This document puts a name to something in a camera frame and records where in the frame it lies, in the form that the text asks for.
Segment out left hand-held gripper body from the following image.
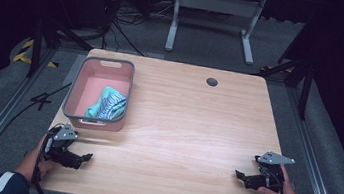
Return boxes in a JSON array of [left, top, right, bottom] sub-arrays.
[[41, 120, 87, 170]]

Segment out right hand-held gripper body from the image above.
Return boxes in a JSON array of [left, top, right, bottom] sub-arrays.
[[247, 148, 297, 194]]

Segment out teal striped cloth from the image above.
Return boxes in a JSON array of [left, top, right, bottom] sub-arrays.
[[84, 83, 130, 123]]

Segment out pink basket with grey rim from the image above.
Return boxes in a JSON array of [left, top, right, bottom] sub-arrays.
[[59, 52, 137, 135]]

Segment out person's left hand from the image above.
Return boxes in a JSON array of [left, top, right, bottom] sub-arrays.
[[13, 130, 62, 187]]

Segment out black metal stand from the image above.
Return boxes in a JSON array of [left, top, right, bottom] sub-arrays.
[[25, 13, 97, 86], [254, 49, 318, 122]]

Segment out grey table cable hole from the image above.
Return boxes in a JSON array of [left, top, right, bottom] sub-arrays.
[[205, 76, 220, 88]]

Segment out bundle of floor cables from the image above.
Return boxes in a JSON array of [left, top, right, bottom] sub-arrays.
[[94, 0, 181, 61]]

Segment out white desk frame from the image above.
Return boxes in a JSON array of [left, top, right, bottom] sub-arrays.
[[163, 0, 268, 68]]

